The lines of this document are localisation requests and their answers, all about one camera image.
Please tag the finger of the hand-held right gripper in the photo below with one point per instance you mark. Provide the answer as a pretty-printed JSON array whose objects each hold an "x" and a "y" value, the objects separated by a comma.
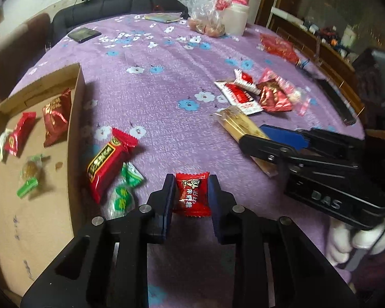
[
  {"x": 285, "y": 136},
  {"x": 260, "y": 147}
]

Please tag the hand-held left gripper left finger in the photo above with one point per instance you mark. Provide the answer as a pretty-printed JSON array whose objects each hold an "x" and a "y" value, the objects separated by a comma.
[{"x": 168, "y": 199}]

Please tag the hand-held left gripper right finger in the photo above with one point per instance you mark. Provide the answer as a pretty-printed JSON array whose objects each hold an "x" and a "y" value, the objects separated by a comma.
[{"x": 216, "y": 205}]

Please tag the small red candy packet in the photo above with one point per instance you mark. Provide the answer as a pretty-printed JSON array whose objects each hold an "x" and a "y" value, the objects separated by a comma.
[{"x": 192, "y": 194}]

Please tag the clear-wrapped biscuit pack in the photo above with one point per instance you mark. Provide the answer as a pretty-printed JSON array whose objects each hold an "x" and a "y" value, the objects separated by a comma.
[{"x": 240, "y": 123}]

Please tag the dark red foil packet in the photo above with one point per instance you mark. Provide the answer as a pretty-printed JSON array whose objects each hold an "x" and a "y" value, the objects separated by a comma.
[
  {"x": 276, "y": 101},
  {"x": 56, "y": 117},
  {"x": 266, "y": 86}
]

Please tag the green twist-wrapped candy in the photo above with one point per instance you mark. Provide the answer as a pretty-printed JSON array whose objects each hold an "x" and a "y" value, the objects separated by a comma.
[
  {"x": 125, "y": 192},
  {"x": 30, "y": 175}
]

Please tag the white red snack packet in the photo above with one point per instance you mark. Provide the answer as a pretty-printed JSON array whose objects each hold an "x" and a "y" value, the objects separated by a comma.
[{"x": 240, "y": 98}]

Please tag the pink snack packet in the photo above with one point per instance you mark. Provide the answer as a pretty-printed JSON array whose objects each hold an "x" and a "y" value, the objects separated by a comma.
[{"x": 272, "y": 75}]

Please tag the small red white candy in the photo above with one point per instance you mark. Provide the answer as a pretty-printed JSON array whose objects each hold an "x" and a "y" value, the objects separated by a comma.
[{"x": 243, "y": 79}]

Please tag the long red snack packet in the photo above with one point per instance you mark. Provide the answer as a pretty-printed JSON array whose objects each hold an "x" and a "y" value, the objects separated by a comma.
[{"x": 107, "y": 163}]

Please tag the shallow cardboard box tray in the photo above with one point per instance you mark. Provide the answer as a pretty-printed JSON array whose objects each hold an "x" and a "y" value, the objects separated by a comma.
[{"x": 35, "y": 224}]

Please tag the person's right hand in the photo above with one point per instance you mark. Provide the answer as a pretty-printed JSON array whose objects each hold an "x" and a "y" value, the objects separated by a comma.
[{"x": 340, "y": 243}]

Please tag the long black bar device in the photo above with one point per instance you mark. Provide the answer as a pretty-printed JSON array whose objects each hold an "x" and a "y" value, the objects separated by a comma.
[{"x": 335, "y": 98}]

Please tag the small blue black tool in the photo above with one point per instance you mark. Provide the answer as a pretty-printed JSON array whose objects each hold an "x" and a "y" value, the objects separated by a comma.
[{"x": 303, "y": 64}]

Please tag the red plastic bag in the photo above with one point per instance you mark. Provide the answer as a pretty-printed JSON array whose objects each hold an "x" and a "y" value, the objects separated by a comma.
[{"x": 279, "y": 48}]

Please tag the wooden sideboard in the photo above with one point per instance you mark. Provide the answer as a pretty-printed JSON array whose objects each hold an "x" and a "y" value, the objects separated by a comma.
[{"x": 327, "y": 54}]

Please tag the pile of small gadgets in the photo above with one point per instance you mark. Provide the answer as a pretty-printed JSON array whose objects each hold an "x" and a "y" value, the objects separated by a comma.
[{"x": 330, "y": 33}]

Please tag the white plastic jar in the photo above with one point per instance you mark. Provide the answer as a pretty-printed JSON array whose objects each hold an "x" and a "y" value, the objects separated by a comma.
[{"x": 234, "y": 19}]

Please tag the clear plastic bag of fruit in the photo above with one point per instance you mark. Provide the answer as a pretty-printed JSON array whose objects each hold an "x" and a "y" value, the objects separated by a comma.
[{"x": 208, "y": 6}]

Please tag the slim red snack packet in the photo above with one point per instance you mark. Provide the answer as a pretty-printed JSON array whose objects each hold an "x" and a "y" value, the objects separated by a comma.
[{"x": 19, "y": 133}]

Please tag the colourful booklet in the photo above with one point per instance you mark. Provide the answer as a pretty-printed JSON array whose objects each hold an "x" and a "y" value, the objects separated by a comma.
[{"x": 160, "y": 17}]

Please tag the white green snack packet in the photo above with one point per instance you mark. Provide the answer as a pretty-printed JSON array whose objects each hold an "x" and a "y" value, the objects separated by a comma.
[{"x": 0, "y": 144}]

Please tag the black phone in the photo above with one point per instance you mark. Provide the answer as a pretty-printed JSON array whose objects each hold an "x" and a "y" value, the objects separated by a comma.
[{"x": 83, "y": 33}]

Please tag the black leather sofa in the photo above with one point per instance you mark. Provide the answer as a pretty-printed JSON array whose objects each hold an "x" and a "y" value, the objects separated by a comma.
[{"x": 115, "y": 6}]

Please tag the brown armchair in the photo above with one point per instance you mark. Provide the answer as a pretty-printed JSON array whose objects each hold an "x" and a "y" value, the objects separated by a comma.
[{"x": 16, "y": 54}]

